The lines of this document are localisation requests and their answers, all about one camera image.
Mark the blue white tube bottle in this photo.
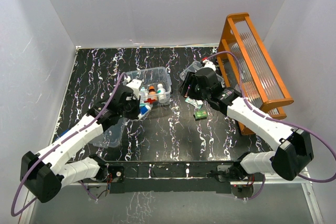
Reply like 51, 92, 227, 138
140, 104, 152, 117

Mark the brown bottle orange cap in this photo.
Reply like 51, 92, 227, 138
148, 86, 158, 104

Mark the clear compartment tray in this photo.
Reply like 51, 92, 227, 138
180, 61, 224, 87

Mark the clear first aid box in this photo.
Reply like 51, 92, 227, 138
123, 67, 172, 107

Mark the green small box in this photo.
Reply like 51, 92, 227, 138
194, 110, 207, 120

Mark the clear box lid black handle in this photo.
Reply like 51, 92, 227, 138
89, 119, 125, 148

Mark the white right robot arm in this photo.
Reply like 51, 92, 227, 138
179, 68, 314, 181

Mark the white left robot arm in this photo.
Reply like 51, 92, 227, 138
20, 81, 141, 203

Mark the white teal sachet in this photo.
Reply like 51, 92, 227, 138
185, 97, 203, 109

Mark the orange wooden rack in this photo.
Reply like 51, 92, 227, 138
216, 13, 293, 120

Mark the blue clamp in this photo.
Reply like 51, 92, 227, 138
56, 129, 69, 140

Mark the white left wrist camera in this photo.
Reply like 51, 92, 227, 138
125, 76, 142, 99

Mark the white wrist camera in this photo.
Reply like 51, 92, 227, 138
125, 76, 142, 99
202, 58, 216, 71

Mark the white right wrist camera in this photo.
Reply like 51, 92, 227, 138
202, 58, 216, 71

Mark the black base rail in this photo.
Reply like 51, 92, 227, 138
78, 161, 266, 195

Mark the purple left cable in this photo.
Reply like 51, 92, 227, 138
10, 71, 129, 217

